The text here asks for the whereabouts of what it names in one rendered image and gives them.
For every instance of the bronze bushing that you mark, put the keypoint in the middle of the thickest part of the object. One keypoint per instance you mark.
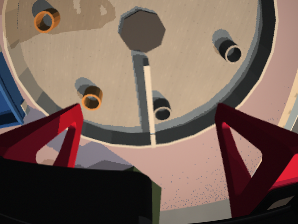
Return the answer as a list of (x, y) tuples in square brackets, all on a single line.
[(39, 23), (92, 104)]

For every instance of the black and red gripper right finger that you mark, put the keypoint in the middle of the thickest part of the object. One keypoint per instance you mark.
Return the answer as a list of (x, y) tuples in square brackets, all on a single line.
[(279, 165)]

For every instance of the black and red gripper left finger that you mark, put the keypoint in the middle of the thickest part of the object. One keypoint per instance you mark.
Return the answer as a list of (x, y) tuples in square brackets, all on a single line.
[(23, 143)]

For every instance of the grey metal bushing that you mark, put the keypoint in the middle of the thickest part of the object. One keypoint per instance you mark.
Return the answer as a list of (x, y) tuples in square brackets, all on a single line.
[(235, 57), (162, 115)]

